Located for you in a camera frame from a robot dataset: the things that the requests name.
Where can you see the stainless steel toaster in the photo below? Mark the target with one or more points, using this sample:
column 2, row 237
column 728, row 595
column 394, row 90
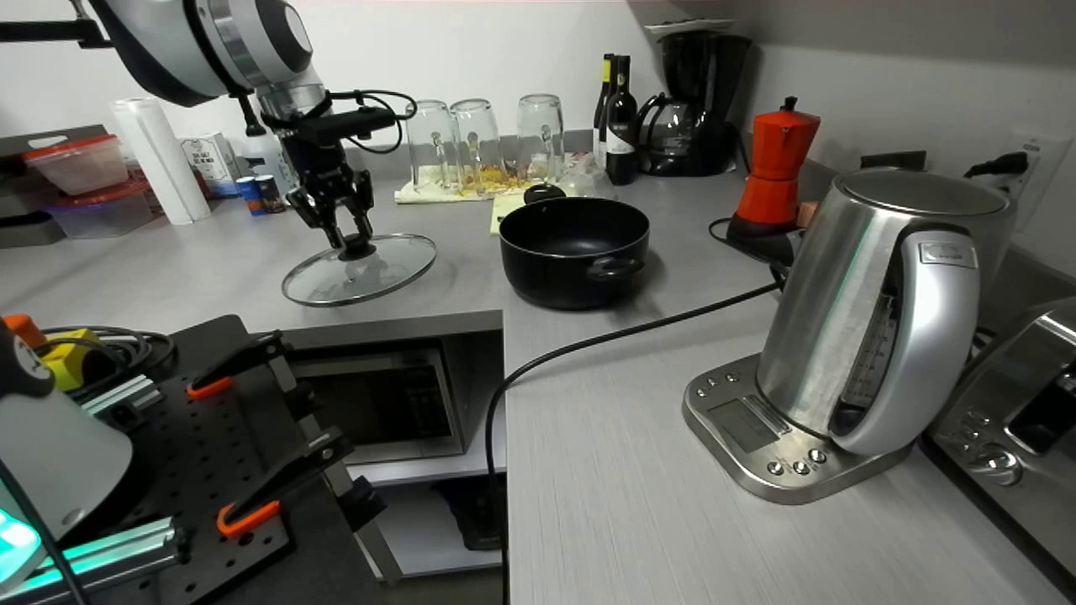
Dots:
column 1010, row 437

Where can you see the dark wine bottle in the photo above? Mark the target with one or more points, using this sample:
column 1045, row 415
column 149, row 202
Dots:
column 616, row 121

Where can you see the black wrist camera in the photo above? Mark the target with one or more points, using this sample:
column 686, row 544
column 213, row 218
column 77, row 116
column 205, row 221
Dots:
column 354, row 121

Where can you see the glass lid with black knob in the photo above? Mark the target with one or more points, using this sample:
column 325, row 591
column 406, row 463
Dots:
column 382, row 274

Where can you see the small blue labelled jar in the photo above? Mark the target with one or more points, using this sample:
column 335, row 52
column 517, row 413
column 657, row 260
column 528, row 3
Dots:
column 260, row 198

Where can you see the steel kettle base with buttons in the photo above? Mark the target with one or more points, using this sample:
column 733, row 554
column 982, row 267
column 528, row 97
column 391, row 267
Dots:
column 728, row 433

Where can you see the white paper towel roll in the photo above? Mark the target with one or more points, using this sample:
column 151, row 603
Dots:
column 162, row 171

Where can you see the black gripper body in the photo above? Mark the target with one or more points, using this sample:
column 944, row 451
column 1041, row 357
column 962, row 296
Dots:
column 335, row 186

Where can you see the black perforated mounting board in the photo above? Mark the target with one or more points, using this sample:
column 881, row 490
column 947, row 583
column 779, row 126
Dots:
column 189, row 481

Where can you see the red moka pot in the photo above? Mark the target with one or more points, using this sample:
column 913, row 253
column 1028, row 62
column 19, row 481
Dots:
column 773, row 171

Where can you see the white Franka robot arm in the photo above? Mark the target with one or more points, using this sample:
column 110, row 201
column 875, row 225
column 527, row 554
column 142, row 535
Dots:
column 189, row 46

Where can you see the spray bottle with black trigger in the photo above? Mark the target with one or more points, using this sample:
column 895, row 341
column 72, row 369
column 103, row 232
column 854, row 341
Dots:
column 266, row 160

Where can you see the black drip coffee maker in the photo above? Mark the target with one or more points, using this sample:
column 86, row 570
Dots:
column 702, row 101

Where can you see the red lidded container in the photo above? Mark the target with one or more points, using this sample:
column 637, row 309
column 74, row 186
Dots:
column 86, row 163

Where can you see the yellow connector block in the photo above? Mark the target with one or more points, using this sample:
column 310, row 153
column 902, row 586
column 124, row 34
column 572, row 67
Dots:
column 69, row 361

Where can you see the black overhead mount bar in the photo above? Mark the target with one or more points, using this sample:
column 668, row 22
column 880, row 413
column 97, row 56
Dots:
column 46, row 31

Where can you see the printed dish towel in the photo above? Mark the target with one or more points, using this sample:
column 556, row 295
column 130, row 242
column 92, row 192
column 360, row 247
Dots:
column 447, row 191

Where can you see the black wall outlet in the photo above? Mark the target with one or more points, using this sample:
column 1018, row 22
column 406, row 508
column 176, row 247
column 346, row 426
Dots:
column 891, row 160

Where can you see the clear drinking glass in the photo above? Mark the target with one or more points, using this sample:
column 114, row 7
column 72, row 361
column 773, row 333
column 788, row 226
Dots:
column 433, row 155
column 544, row 137
column 474, row 139

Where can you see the green aluminium rail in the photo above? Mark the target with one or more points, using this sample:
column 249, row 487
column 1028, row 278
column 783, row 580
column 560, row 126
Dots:
column 104, row 554

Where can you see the stainless steel electric kettle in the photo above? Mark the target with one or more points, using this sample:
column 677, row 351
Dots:
column 827, row 305

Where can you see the grey white rounded cover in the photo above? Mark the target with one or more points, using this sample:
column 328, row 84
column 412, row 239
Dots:
column 56, row 472

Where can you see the grey cabinet drawer unit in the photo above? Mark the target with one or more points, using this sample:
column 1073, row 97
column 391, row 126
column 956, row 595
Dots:
column 387, row 398

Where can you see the black cooking pot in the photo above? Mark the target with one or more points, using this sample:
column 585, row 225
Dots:
column 572, row 283

